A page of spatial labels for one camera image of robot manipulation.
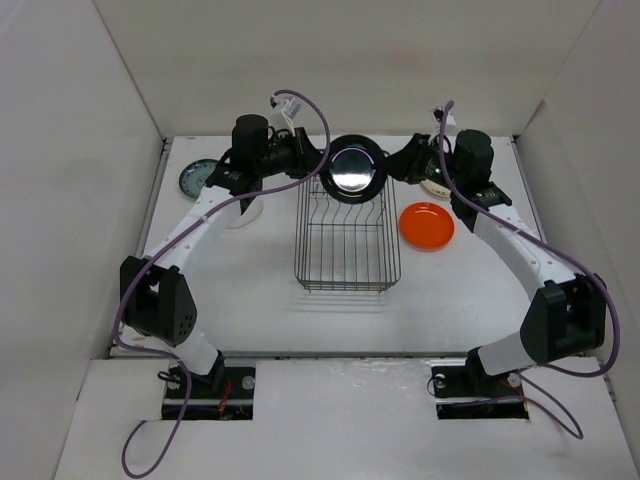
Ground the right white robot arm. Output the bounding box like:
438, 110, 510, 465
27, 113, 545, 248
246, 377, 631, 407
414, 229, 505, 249
384, 130, 606, 394

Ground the black plate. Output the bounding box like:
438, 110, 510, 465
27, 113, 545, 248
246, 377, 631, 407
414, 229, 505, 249
319, 134, 387, 205

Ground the cream plate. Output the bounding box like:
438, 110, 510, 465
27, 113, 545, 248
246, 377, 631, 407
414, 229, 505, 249
421, 180, 451, 201

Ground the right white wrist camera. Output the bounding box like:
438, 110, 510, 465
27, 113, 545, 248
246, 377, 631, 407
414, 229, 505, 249
431, 106, 459, 136

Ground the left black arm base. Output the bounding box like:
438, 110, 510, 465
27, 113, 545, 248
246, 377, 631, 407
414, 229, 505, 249
157, 362, 257, 421

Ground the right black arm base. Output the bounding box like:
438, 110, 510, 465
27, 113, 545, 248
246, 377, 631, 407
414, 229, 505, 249
427, 359, 529, 420

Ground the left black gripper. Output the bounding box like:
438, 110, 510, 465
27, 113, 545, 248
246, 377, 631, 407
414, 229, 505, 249
256, 128, 333, 181

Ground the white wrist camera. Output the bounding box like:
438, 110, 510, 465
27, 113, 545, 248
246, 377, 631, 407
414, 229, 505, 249
431, 106, 459, 136
269, 91, 302, 132

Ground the orange plate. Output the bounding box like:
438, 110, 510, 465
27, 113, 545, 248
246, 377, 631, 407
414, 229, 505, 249
398, 202, 455, 250

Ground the clear glass plate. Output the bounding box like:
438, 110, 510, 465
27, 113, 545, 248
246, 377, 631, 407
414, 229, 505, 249
227, 198, 264, 230

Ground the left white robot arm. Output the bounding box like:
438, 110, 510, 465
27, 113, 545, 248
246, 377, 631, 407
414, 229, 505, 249
116, 112, 328, 397

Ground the grey wire dish rack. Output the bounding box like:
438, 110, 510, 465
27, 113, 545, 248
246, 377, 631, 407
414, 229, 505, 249
294, 176, 401, 293

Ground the blue patterned plate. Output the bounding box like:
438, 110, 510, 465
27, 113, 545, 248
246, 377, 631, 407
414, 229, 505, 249
178, 158, 219, 200

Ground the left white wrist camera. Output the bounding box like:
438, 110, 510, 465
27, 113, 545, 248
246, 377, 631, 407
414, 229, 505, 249
269, 91, 302, 132

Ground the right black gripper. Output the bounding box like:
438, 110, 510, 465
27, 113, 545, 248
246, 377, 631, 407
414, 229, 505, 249
373, 133, 464, 192

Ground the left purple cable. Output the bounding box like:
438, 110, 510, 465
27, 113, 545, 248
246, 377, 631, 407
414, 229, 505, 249
112, 88, 331, 476

